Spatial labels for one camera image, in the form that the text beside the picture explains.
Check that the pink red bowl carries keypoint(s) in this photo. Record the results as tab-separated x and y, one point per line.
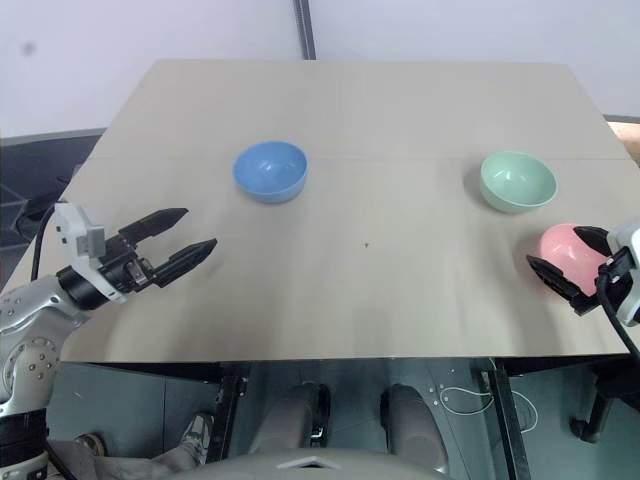
560	245

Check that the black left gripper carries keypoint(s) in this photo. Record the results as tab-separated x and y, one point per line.
122	267

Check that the grey left robot leg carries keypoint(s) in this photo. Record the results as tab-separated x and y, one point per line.
285	420

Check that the blue bowl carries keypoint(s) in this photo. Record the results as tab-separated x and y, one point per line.
270	172

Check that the grey right robot leg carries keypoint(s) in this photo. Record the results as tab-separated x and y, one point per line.
412	430

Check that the light wooden board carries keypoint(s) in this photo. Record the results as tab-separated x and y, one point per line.
627	137

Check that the black table leg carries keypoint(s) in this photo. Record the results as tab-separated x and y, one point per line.
225	415
507	425

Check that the grey trouser leg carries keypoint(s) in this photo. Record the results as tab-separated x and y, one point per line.
125	465

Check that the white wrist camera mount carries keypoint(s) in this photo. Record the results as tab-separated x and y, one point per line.
629	232
70	227

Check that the grey wall pillar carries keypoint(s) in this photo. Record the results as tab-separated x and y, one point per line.
306	27

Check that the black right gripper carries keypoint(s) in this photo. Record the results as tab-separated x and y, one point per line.
620	267

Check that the dark grey bin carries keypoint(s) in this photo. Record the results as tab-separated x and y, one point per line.
30	170

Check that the green bowl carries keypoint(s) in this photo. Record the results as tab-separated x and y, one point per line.
517	182

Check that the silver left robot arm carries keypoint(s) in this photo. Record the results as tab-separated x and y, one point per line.
35	305

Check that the grey robot leg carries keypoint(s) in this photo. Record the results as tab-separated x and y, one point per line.
285	420
412	430

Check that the grey robot torso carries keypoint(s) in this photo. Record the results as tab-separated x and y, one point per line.
320	467

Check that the grey sneaker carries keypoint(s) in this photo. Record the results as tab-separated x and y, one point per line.
199	435

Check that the black table foot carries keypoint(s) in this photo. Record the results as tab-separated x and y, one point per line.
595	415

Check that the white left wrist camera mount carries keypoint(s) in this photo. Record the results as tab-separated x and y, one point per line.
70	227

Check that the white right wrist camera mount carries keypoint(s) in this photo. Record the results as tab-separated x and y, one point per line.
629	232

